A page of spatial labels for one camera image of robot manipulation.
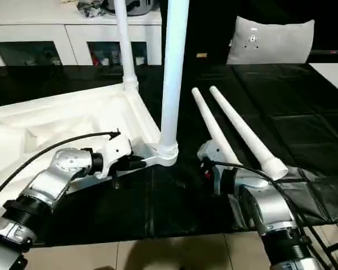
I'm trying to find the white plastic table leg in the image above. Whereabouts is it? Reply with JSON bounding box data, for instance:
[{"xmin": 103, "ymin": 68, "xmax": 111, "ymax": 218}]
[
  {"xmin": 157, "ymin": 0, "xmax": 190, "ymax": 160},
  {"xmin": 191, "ymin": 87, "xmax": 243, "ymax": 171},
  {"xmin": 209, "ymin": 85, "xmax": 289, "ymax": 181},
  {"xmin": 114, "ymin": 0, "xmax": 139, "ymax": 91}
]

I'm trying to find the white plastic table top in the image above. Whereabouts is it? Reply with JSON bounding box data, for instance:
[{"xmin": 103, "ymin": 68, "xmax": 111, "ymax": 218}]
[{"xmin": 0, "ymin": 83, "xmax": 179, "ymax": 203}]

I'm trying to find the black work mat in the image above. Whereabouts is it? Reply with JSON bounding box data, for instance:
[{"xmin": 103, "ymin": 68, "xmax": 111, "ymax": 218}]
[{"xmin": 0, "ymin": 63, "xmax": 338, "ymax": 245}]

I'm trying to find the grey cushion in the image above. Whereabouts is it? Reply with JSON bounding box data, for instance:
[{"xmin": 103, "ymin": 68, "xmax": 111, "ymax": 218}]
[{"xmin": 226, "ymin": 15, "xmax": 315, "ymax": 65}]

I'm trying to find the white glass-door cabinet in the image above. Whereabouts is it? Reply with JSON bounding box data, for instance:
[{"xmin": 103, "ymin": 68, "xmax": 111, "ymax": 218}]
[{"xmin": 0, "ymin": 0, "xmax": 163, "ymax": 67}]

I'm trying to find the white flat board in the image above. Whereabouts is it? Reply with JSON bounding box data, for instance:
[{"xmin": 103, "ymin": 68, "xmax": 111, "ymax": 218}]
[{"xmin": 309, "ymin": 62, "xmax": 338, "ymax": 98}]

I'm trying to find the grey helmet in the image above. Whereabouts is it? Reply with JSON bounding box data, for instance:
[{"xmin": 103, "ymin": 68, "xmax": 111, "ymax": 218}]
[{"xmin": 109, "ymin": 0, "xmax": 158, "ymax": 15}]

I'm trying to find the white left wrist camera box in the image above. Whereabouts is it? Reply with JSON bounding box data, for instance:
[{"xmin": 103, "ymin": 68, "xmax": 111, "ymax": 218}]
[{"xmin": 95, "ymin": 136, "xmax": 133, "ymax": 179}]

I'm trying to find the dark tangled cable bundle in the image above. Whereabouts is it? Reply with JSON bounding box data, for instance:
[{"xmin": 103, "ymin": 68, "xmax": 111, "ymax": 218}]
[{"xmin": 77, "ymin": 0, "xmax": 106, "ymax": 18}]

